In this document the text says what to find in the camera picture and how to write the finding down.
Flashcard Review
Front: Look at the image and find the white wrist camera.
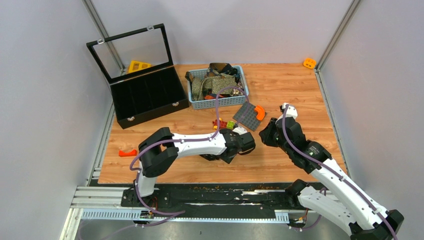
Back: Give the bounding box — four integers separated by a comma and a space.
279, 102, 298, 119
232, 126, 248, 135

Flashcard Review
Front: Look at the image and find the black glass-lid display box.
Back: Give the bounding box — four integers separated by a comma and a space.
86, 23, 189, 129

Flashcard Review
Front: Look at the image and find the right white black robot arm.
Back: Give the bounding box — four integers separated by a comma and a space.
259, 115, 405, 240

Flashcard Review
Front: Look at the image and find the grey lego baseplate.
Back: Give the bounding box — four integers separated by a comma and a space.
233, 101, 265, 131

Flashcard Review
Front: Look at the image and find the red small plastic piece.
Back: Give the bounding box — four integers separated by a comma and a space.
118, 149, 138, 158

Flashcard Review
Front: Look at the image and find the dark blue tie in basket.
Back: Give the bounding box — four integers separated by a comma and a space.
205, 62, 240, 82

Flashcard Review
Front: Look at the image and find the yellow triangular plastic toy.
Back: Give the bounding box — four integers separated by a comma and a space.
127, 60, 152, 74

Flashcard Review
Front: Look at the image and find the black floral patterned tie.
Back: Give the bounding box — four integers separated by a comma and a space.
199, 153, 233, 164

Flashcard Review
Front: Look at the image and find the orange curved plastic piece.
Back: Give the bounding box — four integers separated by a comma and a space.
254, 105, 266, 121

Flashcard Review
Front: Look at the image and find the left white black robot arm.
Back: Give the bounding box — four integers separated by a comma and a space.
130, 127, 256, 207

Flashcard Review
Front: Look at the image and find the red green lego car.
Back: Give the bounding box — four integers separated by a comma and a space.
212, 118, 237, 130

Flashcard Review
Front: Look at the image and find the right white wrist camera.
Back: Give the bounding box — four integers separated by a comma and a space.
279, 102, 298, 119

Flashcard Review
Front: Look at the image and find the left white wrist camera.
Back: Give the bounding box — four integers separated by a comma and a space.
232, 126, 248, 135

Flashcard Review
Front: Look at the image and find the olive patterned tie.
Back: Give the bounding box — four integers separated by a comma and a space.
191, 74, 238, 101

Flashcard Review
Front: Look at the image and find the orange plastic block toy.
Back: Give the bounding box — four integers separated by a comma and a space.
303, 57, 317, 69

